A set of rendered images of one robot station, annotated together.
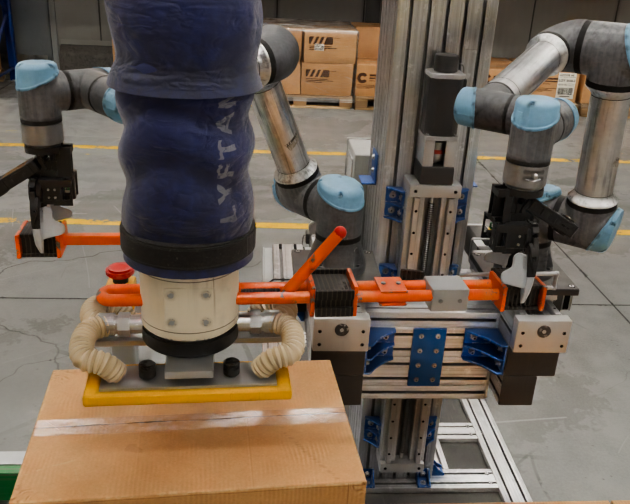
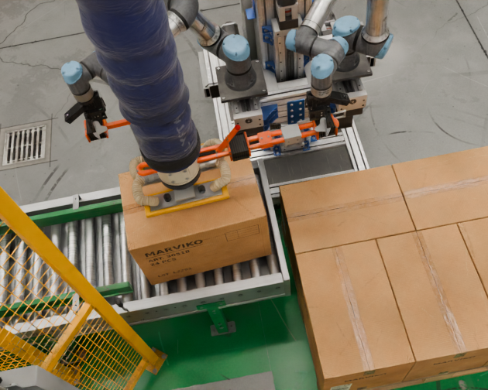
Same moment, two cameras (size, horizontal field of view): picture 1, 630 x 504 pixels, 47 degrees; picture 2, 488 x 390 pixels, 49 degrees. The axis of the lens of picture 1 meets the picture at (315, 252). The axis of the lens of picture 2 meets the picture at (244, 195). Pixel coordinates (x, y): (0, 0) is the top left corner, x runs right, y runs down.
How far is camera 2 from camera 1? 1.14 m
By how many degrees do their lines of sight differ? 35
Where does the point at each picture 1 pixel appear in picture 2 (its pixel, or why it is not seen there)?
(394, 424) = not seen: hidden behind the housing
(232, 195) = (187, 138)
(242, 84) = (181, 107)
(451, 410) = not seen: hidden behind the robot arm
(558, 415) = (389, 73)
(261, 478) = (223, 220)
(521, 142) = (315, 82)
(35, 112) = (78, 90)
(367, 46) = not seen: outside the picture
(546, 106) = (324, 69)
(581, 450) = (400, 97)
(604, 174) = (379, 26)
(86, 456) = (149, 222)
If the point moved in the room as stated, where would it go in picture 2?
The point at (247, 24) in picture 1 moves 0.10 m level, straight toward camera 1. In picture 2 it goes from (177, 88) to (181, 112)
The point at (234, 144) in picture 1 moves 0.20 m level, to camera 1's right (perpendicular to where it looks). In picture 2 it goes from (183, 124) to (241, 117)
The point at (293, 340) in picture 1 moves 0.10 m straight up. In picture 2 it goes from (225, 176) to (222, 161)
